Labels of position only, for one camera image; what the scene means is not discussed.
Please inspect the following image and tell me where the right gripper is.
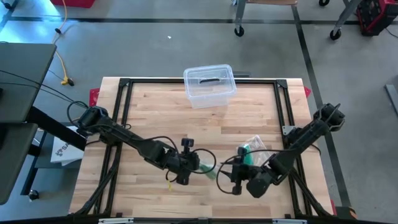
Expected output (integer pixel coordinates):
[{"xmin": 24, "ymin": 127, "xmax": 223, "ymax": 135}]
[{"xmin": 221, "ymin": 146, "xmax": 253, "ymax": 196}]

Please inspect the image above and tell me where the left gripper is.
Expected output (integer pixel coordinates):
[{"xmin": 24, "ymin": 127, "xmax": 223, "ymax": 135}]
[{"xmin": 167, "ymin": 138, "xmax": 211, "ymax": 187}]

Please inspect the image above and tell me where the green elastic bandage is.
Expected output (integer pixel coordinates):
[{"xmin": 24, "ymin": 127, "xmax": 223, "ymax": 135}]
[{"xmin": 198, "ymin": 162, "xmax": 218, "ymax": 181}]

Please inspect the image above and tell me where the clear plastic storage box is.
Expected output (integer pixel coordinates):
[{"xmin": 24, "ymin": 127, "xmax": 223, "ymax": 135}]
[{"xmin": 183, "ymin": 63, "xmax": 238, "ymax": 110}]

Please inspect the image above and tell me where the black box orange corner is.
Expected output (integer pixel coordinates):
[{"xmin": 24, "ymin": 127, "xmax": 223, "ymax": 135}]
[{"xmin": 334, "ymin": 205, "xmax": 358, "ymax": 220}]

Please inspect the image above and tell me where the white printed carton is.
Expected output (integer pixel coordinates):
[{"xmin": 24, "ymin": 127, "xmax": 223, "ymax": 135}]
[{"xmin": 49, "ymin": 125, "xmax": 85, "ymax": 167}]

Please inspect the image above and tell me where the grey metal bar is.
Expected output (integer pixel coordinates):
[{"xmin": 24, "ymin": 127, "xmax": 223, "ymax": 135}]
[{"xmin": 384, "ymin": 83, "xmax": 398, "ymax": 118}]

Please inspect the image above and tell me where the grey desk panel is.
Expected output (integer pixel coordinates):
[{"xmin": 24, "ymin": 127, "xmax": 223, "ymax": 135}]
[{"xmin": 0, "ymin": 123, "xmax": 39, "ymax": 206}]

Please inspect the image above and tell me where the grey desk top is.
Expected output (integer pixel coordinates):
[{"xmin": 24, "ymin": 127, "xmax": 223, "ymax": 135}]
[{"xmin": 0, "ymin": 42, "xmax": 58, "ymax": 124}]

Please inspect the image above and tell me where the red bin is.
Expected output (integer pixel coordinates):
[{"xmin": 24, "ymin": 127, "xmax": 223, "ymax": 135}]
[{"xmin": 49, "ymin": 0, "xmax": 96, "ymax": 9}]

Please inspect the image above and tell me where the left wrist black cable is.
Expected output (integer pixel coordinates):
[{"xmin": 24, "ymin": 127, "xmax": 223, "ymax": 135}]
[{"xmin": 66, "ymin": 100, "xmax": 218, "ymax": 191}]

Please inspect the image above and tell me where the silver aluminium bracket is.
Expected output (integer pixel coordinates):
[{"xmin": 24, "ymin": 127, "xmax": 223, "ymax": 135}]
[
  {"xmin": 98, "ymin": 217, "xmax": 135, "ymax": 224},
  {"xmin": 271, "ymin": 218, "xmax": 308, "ymax": 224}
]

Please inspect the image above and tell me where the black aluminium table frame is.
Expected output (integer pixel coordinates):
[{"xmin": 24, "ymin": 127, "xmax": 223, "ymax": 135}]
[{"xmin": 73, "ymin": 77, "xmax": 335, "ymax": 220}]

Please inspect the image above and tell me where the black desk leg frame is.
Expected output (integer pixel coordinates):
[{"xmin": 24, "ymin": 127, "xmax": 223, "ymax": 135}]
[{"xmin": 20, "ymin": 105, "xmax": 88, "ymax": 197}]

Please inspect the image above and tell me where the yellow extension cable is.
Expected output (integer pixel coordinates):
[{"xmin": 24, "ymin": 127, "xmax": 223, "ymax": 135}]
[{"xmin": 52, "ymin": 0, "xmax": 70, "ymax": 86}]

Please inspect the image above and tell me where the thin black desk cable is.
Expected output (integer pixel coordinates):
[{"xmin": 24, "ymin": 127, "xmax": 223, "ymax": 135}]
[{"xmin": 0, "ymin": 70, "xmax": 90, "ymax": 110}]

